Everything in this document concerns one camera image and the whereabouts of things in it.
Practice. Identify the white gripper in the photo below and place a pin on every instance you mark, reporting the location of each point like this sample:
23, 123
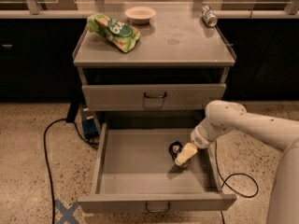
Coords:
199, 139

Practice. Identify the blue pepsi can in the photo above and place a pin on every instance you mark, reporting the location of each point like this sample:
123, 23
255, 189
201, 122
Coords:
174, 149

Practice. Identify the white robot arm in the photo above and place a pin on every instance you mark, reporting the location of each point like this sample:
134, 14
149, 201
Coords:
282, 134

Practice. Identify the open grey middle drawer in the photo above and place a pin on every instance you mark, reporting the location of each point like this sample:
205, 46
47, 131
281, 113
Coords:
134, 172

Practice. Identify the closed grey top drawer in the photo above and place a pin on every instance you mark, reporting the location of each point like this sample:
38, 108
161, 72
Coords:
151, 97

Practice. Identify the grey drawer cabinet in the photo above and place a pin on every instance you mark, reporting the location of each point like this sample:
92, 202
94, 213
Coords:
174, 48

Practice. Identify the silver soda can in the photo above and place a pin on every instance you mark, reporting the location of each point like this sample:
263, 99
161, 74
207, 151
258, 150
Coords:
209, 17

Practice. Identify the dark lab counter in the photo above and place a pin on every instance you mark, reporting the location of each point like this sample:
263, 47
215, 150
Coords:
37, 59

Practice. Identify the blue power box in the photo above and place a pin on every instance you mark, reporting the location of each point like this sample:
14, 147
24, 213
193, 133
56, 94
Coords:
87, 123

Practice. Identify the green chip bag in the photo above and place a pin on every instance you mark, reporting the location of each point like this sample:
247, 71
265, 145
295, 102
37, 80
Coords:
122, 35

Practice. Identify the blue tape cross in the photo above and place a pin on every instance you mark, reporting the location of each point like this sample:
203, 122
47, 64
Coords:
67, 213

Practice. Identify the beige paper bowl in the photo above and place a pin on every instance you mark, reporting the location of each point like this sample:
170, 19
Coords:
140, 15

